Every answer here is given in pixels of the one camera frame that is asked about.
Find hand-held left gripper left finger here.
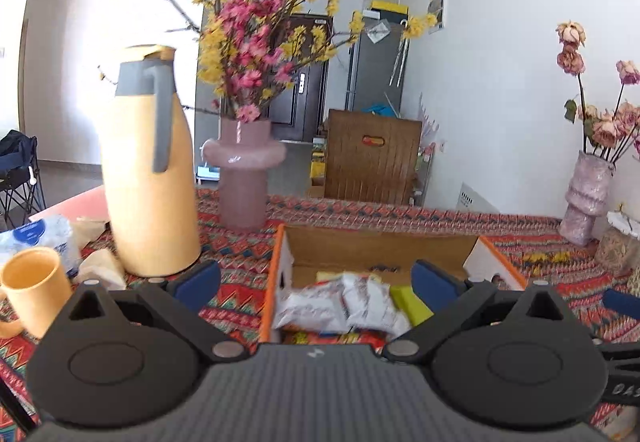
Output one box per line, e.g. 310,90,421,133
65,261,248,364

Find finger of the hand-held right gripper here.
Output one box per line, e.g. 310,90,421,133
602,289,640,323

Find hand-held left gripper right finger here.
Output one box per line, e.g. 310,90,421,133
382,259,573,365

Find silver snack packet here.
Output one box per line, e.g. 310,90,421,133
272,279,351,335
342,272,388,330
375,302,412,338

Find red cardboard box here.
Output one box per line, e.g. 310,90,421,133
257,223,528,348

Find beige textured pouch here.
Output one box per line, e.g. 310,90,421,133
595,225,640,278

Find beige paper cup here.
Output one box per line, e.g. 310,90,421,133
75,248,128,290
75,216,111,243

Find yellow thermos jug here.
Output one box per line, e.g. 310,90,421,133
95,44,202,278

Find glittery pink vase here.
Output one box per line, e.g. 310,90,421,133
558,149,617,247

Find pink flower decoration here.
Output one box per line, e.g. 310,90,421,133
414,92,441,205

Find yellow ceramic mug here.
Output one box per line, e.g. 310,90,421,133
0,246,76,340

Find yellow carton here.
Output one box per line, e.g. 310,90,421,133
309,137,328,198

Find blue white tissue pack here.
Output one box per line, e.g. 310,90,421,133
0,213,83,280

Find dried pink flowers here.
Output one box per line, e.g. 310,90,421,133
555,20,640,165

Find dark blue folding chair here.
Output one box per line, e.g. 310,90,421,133
0,129,47,229

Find pink yellow flowering branches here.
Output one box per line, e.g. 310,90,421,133
97,0,441,123

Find yellow storage box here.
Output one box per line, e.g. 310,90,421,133
370,0,410,18

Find wall calendar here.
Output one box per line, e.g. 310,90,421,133
427,0,447,32

